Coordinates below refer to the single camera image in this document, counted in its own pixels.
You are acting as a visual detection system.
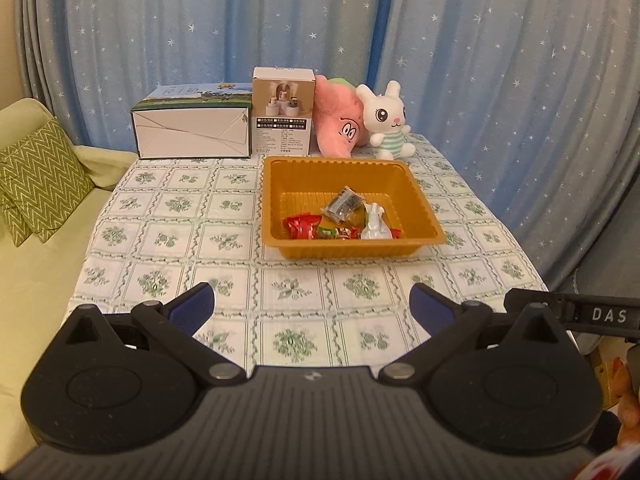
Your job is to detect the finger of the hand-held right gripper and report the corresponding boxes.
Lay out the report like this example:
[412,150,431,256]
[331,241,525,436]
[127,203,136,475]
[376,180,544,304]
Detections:
[503,287,577,330]

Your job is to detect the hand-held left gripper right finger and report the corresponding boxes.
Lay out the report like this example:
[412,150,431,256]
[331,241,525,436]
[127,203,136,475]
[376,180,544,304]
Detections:
[377,282,587,387]

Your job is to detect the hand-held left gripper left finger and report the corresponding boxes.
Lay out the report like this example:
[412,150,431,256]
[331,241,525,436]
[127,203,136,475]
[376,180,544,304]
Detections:
[37,282,247,387]

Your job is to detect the green and silver snack packet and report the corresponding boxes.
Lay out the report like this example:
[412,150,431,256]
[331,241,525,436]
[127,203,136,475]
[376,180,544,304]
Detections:
[360,202,394,240]

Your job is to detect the black snack packet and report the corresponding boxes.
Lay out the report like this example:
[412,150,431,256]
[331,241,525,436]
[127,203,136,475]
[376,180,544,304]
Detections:
[322,186,362,224]

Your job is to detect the large red snack packet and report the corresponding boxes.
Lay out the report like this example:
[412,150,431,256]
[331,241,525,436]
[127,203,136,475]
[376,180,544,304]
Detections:
[283,213,324,242]

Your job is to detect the orange plastic tray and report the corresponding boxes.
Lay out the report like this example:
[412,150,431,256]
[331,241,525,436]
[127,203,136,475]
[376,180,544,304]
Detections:
[261,155,447,260]

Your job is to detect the person's right hand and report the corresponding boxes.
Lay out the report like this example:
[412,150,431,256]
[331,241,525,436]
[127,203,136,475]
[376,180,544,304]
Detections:
[612,356,640,430]

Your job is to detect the dark cloth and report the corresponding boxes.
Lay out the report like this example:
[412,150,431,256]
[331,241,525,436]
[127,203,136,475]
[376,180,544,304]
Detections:
[547,237,640,302]

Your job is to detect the person's red white clothing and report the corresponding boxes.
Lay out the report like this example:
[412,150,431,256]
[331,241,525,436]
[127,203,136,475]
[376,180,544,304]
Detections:
[570,440,640,480]

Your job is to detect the pale green sofa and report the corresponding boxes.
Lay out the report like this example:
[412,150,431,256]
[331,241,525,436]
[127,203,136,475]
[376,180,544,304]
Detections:
[0,97,139,461]

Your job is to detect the long white green box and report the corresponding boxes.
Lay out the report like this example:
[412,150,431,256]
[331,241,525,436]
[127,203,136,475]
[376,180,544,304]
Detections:
[130,82,252,160]

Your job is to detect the white rabbit plush toy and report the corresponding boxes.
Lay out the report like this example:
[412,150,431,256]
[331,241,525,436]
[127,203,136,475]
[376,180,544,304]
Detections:
[355,81,417,161]

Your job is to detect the green zigzag cushion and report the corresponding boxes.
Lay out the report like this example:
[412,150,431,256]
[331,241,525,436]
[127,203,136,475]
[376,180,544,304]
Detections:
[0,117,96,244]
[0,190,37,249]

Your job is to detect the pink star plush toy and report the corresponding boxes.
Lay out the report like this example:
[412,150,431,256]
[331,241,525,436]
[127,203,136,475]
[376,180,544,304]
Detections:
[311,76,371,159]

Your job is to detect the small white product box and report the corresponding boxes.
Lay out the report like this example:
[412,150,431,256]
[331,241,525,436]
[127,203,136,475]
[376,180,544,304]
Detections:
[251,66,316,155]

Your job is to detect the blue star curtain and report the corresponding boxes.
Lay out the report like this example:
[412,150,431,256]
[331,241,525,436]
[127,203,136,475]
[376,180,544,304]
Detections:
[375,0,640,288]
[15,0,397,157]

